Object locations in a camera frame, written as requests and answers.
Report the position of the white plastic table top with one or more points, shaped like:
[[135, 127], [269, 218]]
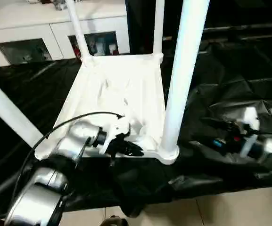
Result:
[[114, 82]]

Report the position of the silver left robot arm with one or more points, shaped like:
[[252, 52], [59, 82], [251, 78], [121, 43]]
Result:
[[39, 204]]

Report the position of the black shiny mat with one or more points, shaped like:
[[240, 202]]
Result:
[[232, 82]]

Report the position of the black robot foot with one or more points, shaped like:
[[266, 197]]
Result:
[[115, 221]]

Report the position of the small yellow label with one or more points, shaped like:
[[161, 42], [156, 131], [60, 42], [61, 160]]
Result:
[[168, 38]]

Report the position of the long dark metal bar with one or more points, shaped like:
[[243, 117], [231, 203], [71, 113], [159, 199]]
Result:
[[244, 26]]

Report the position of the red bottle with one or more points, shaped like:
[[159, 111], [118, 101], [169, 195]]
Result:
[[75, 50]]

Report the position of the white glass-door cabinet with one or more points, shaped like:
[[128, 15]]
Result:
[[43, 28]]

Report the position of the patterned mug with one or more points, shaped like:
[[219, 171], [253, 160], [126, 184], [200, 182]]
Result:
[[60, 3]]

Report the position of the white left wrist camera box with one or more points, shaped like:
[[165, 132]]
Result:
[[117, 124]]

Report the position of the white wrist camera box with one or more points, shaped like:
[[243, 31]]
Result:
[[117, 124], [251, 115]]

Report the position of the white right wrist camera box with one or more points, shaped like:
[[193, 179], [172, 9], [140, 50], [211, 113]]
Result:
[[251, 115]]

